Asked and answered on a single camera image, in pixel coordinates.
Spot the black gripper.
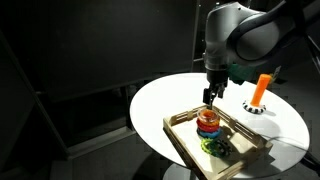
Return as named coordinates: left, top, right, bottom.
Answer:
left=202, top=68, right=230, bottom=109

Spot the red toy ring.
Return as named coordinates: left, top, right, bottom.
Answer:
left=195, top=119, right=221, bottom=134

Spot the wooden slatted tray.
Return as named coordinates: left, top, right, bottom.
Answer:
left=162, top=104, right=274, bottom=180

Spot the blue toy ring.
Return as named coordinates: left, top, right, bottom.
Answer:
left=196, top=127, right=222, bottom=140

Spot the small grey card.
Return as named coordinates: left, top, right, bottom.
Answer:
left=271, top=65, right=283, bottom=83

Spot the orange stacking peg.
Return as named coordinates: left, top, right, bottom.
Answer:
left=250, top=73, right=273, bottom=108

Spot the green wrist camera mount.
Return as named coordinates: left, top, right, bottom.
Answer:
left=228, top=63, right=258, bottom=85

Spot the black and white striped base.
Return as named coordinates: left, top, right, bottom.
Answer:
left=241, top=99, right=267, bottom=115

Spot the dark green toy ring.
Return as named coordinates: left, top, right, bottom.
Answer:
left=208, top=139, right=231, bottom=159

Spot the metal window frame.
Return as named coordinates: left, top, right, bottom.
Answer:
left=190, top=0, right=209, bottom=74

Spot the white table pedestal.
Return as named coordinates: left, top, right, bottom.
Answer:
left=162, top=163, right=201, bottom=180

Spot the yellow-green toy ring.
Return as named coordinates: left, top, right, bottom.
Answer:
left=200, top=137, right=218, bottom=155

